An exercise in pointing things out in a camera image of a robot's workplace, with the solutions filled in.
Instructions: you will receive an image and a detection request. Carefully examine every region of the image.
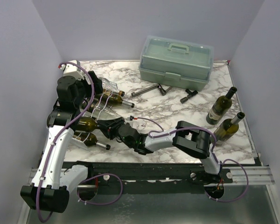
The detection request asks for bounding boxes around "dark green labelled wine bottle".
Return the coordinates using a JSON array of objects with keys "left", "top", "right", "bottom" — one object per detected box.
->
[{"left": 94, "top": 93, "right": 135, "bottom": 108}]

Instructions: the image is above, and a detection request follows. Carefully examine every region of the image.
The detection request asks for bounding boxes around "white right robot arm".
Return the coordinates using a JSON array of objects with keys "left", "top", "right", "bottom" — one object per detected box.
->
[{"left": 98, "top": 118, "right": 223, "bottom": 183}]

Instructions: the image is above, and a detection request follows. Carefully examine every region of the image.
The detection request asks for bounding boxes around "clear glass wine bottle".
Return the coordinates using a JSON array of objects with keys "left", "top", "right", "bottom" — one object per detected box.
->
[{"left": 83, "top": 102, "right": 121, "bottom": 120}]

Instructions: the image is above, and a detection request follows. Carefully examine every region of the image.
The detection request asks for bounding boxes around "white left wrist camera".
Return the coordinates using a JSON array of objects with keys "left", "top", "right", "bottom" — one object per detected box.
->
[{"left": 58, "top": 64, "right": 84, "bottom": 80}]

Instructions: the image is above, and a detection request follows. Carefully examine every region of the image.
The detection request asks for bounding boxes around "black metal base rail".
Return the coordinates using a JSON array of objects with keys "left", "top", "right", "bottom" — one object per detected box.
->
[{"left": 60, "top": 161, "right": 234, "bottom": 194}]

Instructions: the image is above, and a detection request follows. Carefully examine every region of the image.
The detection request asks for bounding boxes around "black corkscrew tool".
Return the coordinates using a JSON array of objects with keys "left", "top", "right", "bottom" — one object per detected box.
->
[{"left": 180, "top": 89, "right": 198, "bottom": 104}]

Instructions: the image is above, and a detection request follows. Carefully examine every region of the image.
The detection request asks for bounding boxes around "grey metal rod tool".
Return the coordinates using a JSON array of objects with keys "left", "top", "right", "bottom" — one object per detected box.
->
[{"left": 131, "top": 84, "right": 173, "bottom": 97}]

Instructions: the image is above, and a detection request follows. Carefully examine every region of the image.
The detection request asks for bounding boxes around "olive green wine bottle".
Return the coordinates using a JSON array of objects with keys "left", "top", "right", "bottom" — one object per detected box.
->
[{"left": 76, "top": 117, "right": 100, "bottom": 133}]

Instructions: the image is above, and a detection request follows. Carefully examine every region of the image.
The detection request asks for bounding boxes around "clear acrylic wine rack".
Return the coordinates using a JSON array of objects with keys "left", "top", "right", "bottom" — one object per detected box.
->
[{"left": 47, "top": 78, "right": 121, "bottom": 151}]

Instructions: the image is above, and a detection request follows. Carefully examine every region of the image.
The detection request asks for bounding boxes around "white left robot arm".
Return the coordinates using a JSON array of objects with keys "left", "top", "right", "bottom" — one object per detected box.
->
[{"left": 20, "top": 71, "right": 103, "bottom": 213}]

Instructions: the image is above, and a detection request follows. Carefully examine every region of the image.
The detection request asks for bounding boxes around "green bottle silver neck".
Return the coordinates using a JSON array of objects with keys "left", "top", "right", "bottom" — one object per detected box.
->
[{"left": 214, "top": 112, "right": 245, "bottom": 144}]

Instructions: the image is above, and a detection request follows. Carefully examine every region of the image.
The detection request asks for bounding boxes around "green bottle in rack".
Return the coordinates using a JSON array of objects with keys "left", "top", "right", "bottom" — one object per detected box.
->
[{"left": 73, "top": 132, "right": 111, "bottom": 150}]

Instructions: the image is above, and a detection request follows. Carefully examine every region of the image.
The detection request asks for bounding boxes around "green plastic toolbox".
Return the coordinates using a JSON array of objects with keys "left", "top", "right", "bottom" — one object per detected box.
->
[{"left": 139, "top": 36, "right": 214, "bottom": 91}]

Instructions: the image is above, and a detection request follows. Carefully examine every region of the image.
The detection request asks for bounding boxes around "clear bottle with cork stopper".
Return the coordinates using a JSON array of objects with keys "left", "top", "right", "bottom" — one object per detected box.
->
[{"left": 99, "top": 77, "right": 125, "bottom": 97}]

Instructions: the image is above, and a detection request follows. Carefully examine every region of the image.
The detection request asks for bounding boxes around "dark green white-label bottle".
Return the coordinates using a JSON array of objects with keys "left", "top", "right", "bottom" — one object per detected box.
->
[{"left": 206, "top": 87, "right": 237, "bottom": 125}]

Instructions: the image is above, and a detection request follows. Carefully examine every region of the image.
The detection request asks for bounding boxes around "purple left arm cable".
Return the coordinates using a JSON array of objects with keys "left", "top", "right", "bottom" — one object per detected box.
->
[{"left": 36, "top": 62, "right": 123, "bottom": 222}]

